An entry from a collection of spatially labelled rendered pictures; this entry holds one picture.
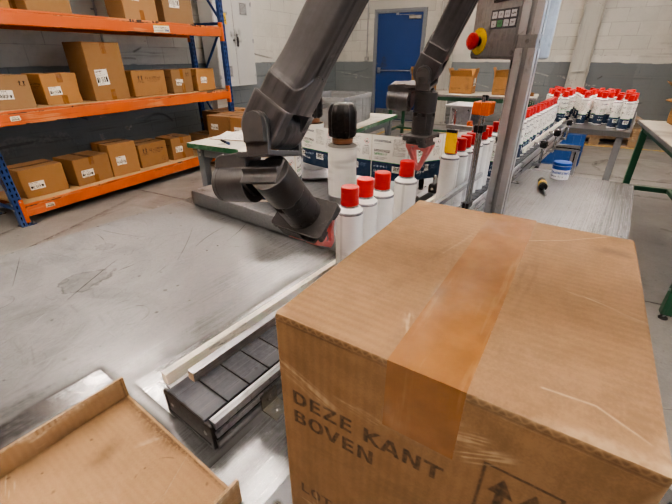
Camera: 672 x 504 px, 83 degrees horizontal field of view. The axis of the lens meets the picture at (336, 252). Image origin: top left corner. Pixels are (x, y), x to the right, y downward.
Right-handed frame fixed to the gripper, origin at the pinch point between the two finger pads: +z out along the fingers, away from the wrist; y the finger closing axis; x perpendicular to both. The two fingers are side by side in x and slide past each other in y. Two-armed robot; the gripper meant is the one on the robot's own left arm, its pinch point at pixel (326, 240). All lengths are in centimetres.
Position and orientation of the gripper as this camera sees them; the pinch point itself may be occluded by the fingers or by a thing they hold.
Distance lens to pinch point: 66.6
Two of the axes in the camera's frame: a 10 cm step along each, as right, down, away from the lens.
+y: -8.0, -2.8, 5.3
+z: 3.7, 4.5, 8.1
